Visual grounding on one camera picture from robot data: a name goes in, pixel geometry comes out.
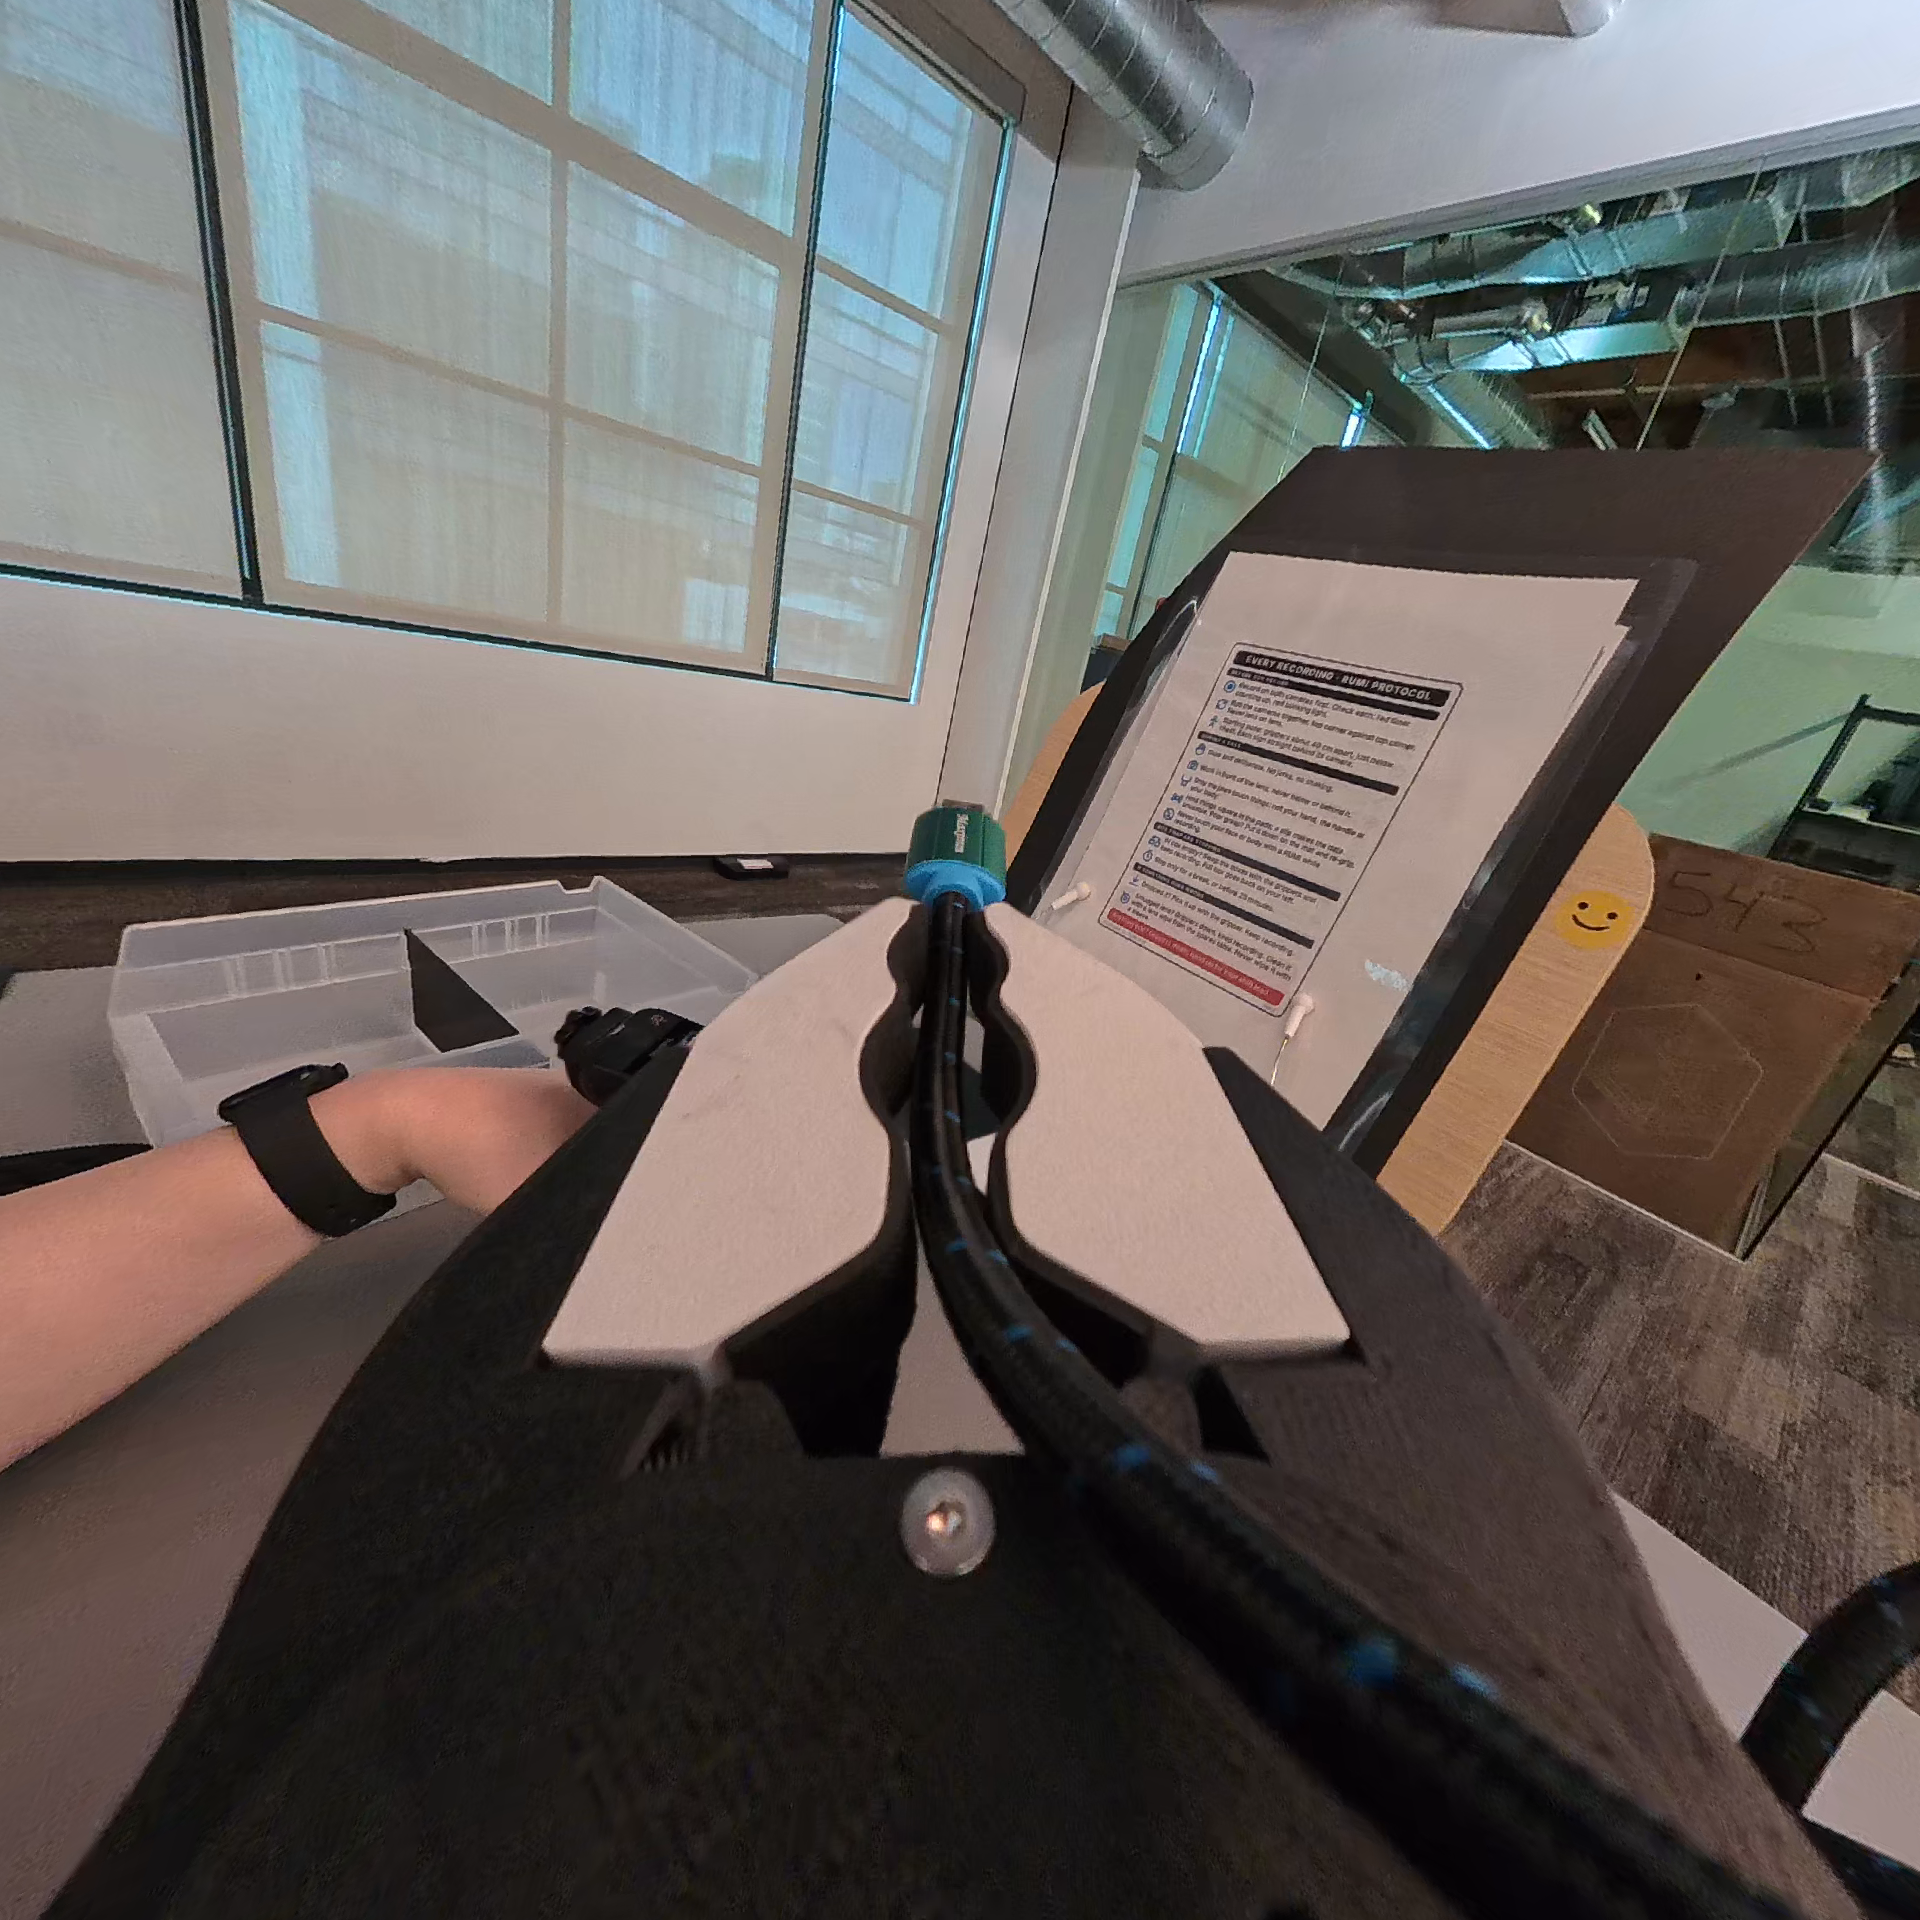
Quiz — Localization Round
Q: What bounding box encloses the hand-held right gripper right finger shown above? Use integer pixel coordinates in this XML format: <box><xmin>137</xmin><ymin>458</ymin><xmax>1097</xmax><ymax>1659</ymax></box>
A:
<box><xmin>976</xmin><ymin>911</ymin><xmax>1353</xmax><ymax>1360</ymax></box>

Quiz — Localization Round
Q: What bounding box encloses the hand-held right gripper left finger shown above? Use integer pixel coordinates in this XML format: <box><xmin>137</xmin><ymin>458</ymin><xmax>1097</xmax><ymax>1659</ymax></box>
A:
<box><xmin>538</xmin><ymin>902</ymin><xmax>922</xmax><ymax>1377</ymax></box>

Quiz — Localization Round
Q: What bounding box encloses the black braided hdmi cable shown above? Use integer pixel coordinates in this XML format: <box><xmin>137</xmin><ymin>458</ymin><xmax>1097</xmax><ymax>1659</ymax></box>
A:
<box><xmin>903</xmin><ymin>792</ymin><xmax>1920</xmax><ymax>1920</ymax></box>

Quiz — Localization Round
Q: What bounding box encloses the clear plastic organizer box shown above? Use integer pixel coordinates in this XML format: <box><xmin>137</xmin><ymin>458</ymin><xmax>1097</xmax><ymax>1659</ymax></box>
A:
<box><xmin>108</xmin><ymin>873</ymin><xmax>758</xmax><ymax>1151</ymax></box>

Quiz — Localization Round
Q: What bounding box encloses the person's left forearm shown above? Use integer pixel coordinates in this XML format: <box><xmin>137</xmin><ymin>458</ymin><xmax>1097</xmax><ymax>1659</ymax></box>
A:
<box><xmin>0</xmin><ymin>1123</ymin><xmax>325</xmax><ymax>1474</ymax></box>

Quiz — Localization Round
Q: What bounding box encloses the person's left hand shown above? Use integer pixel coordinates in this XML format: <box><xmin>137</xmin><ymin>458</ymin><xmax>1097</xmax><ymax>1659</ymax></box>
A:
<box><xmin>385</xmin><ymin>1067</ymin><xmax>599</xmax><ymax>1211</ymax></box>

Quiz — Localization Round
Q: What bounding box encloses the black wrist watch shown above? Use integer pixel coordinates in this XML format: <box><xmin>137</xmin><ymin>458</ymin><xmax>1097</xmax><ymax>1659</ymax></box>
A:
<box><xmin>216</xmin><ymin>1063</ymin><xmax>400</xmax><ymax>1240</ymax></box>

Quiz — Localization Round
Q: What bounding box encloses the printed instruction sheet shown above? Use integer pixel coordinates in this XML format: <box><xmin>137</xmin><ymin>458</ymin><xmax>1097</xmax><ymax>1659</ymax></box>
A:
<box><xmin>1048</xmin><ymin>551</ymin><xmax>1641</xmax><ymax>1120</ymax></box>

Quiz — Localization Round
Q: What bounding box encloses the brown cardboard box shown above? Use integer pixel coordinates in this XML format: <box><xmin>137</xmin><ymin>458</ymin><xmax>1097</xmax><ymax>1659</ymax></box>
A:
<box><xmin>1505</xmin><ymin>838</ymin><xmax>1920</xmax><ymax>1259</ymax></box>

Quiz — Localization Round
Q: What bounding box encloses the large grid window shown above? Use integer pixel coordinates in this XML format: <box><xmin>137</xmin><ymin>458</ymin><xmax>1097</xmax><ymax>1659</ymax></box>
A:
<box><xmin>0</xmin><ymin>0</ymin><xmax>1009</xmax><ymax>702</ymax></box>

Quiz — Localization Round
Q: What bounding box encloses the black display board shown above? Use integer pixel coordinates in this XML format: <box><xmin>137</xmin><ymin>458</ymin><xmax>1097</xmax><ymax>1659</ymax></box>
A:
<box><xmin>1008</xmin><ymin>446</ymin><xmax>1877</xmax><ymax>1181</ymax></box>

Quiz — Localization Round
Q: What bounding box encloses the grey spiral duct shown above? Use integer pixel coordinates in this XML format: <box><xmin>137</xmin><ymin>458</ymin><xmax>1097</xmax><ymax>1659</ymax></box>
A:
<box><xmin>1030</xmin><ymin>0</ymin><xmax>1257</xmax><ymax>193</ymax></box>

